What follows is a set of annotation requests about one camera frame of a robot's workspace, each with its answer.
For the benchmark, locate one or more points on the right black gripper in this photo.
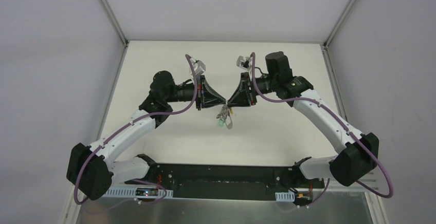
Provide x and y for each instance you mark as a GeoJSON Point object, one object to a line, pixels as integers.
{"type": "Point", "coordinates": [252, 89]}

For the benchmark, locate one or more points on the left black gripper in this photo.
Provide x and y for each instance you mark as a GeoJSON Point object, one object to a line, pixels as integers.
{"type": "Point", "coordinates": [199, 92]}

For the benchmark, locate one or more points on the metal keyring carabiner plate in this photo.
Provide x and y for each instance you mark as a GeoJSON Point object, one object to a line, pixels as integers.
{"type": "Point", "coordinates": [225, 115]}

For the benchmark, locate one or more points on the green tagged key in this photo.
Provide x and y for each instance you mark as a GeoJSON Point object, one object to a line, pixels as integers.
{"type": "Point", "coordinates": [221, 122]}

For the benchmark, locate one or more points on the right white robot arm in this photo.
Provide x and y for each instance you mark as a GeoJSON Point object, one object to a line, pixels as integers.
{"type": "Point", "coordinates": [355, 150]}

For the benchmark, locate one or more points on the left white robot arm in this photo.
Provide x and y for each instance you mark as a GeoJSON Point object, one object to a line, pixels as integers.
{"type": "Point", "coordinates": [94, 168]}

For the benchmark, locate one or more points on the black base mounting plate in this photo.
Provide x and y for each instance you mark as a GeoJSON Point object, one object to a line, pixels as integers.
{"type": "Point", "coordinates": [227, 182]}

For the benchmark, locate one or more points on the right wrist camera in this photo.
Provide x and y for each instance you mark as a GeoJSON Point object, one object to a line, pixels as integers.
{"type": "Point", "coordinates": [244, 63]}

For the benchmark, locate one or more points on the right white slotted cable duct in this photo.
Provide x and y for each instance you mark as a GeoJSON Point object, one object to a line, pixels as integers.
{"type": "Point", "coordinates": [288, 196]}

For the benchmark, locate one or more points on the white slotted cable duct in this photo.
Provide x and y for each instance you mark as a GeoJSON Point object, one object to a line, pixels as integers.
{"type": "Point", "coordinates": [137, 192]}
{"type": "Point", "coordinates": [288, 196]}

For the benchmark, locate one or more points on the left white slotted cable duct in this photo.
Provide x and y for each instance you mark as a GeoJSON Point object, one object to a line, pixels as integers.
{"type": "Point", "coordinates": [137, 192]}

